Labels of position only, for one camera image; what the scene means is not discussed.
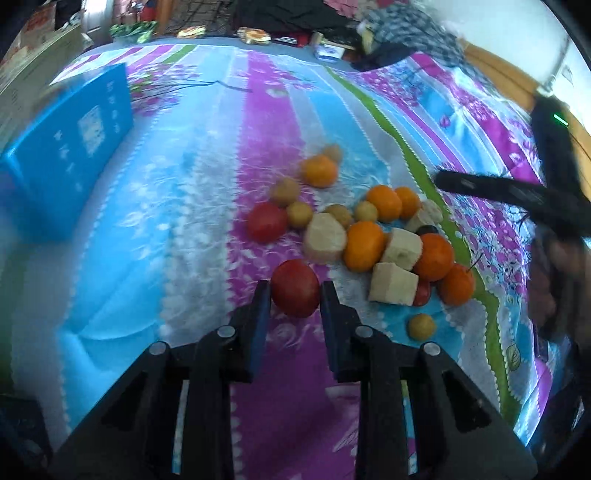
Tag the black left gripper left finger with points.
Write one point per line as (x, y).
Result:
(129, 433)

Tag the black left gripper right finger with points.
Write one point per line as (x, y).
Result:
(421, 416)

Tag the yellow longan front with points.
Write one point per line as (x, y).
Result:
(421, 327)

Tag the banana chunk front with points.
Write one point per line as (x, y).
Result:
(393, 285)

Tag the banana chunk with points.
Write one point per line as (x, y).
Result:
(324, 239)
(393, 285)
(404, 248)
(432, 209)
(422, 218)

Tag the red tomato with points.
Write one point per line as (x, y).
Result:
(266, 223)
(295, 289)

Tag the right hand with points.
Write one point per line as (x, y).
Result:
(559, 288)

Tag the wooden headboard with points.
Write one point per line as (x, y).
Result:
(521, 88)

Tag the banana chunk far back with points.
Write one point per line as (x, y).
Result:
(432, 209)

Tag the orange with stem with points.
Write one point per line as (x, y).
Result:
(458, 286)

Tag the large orange centre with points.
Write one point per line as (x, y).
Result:
(437, 258)

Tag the small red tomato hidden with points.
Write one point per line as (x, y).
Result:
(423, 293)

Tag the dark plum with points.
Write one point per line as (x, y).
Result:
(427, 229)

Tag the banana chunk back right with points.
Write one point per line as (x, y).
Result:
(422, 218)

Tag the orange back right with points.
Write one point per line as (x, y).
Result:
(410, 201)

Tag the banana chunk centre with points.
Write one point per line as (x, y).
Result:
(404, 248)

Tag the orange back middle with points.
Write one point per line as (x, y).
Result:
(386, 201)

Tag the colourful floral bed sheet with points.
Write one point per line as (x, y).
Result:
(273, 270)

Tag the longan centre right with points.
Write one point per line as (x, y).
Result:
(366, 211)

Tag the oval orange kumquat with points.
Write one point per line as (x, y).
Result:
(365, 244)

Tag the longan far back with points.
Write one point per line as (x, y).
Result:
(333, 152)

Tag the banana chunk left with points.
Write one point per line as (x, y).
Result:
(324, 239)

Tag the far left orange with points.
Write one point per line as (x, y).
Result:
(319, 171)

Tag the pile of clothes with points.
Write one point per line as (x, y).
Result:
(386, 34)

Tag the longan beside tomato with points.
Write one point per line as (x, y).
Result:
(299, 214)

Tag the blue cardboard box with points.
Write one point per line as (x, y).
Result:
(49, 170)

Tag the longan back left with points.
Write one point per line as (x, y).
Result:
(285, 191)

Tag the tissue pack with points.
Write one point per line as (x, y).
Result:
(329, 53)

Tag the snack packet on bed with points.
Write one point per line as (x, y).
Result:
(253, 36)

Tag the long grey white box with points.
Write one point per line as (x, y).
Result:
(24, 81)

